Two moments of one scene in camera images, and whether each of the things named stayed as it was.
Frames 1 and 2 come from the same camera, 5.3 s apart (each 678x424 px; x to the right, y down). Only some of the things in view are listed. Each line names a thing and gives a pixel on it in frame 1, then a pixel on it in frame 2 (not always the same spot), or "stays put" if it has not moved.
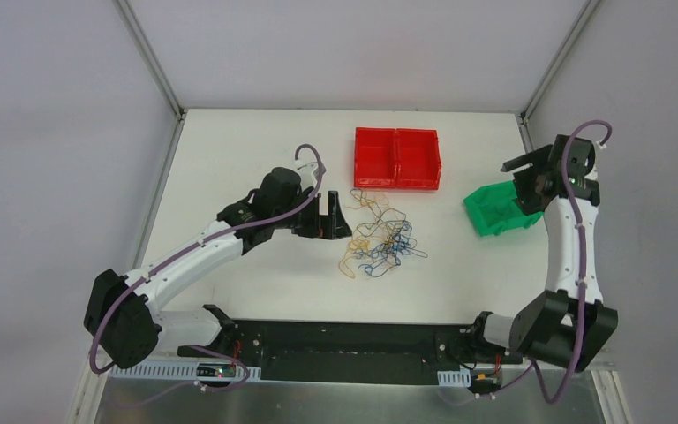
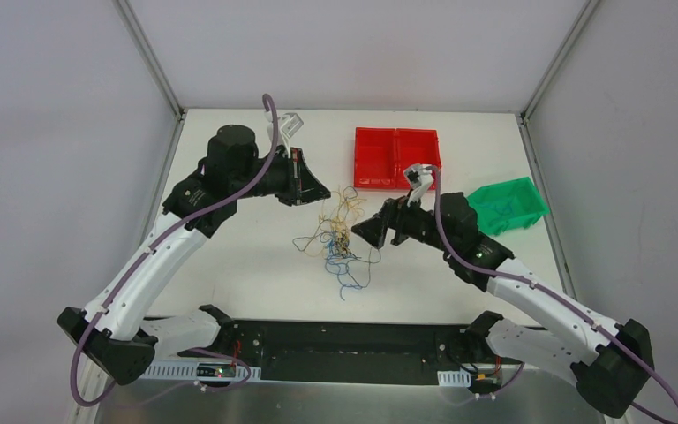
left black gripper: (317, 221) → (297, 176)
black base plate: (357, 352) stays put
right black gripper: (528, 177) → (397, 220)
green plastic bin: (494, 209) stays put
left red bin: (375, 161) stays put
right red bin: (418, 161) stays put
